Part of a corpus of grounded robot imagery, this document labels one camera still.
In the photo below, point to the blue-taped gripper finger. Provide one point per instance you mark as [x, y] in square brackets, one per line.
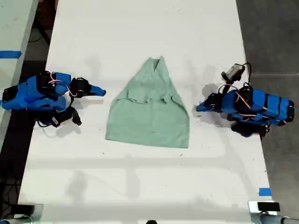
[97, 88]
[203, 105]
[97, 93]
[202, 109]

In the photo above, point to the pale green t-shirt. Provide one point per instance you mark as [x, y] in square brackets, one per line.
[149, 112]

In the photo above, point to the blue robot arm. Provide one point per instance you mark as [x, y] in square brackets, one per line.
[268, 105]
[32, 95]

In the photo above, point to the long blue tape strip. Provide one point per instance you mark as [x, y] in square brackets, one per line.
[10, 54]

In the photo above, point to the white side table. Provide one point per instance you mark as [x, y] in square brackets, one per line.
[11, 25]

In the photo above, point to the short blue tape strip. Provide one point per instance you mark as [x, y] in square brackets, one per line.
[265, 191]

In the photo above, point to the small black box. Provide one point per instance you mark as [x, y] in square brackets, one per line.
[268, 206]

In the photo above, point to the black round object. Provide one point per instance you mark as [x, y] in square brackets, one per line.
[151, 222]

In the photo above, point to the black camera stalk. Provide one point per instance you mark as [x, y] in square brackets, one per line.
[227, 87]

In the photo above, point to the black camera box, white label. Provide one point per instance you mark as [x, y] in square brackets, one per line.
[64, 117]

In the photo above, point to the grey and black camera box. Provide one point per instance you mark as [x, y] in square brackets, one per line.
[233, 71]

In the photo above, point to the metal bracket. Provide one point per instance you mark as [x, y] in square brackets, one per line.
[39, 212]
[252, 210]

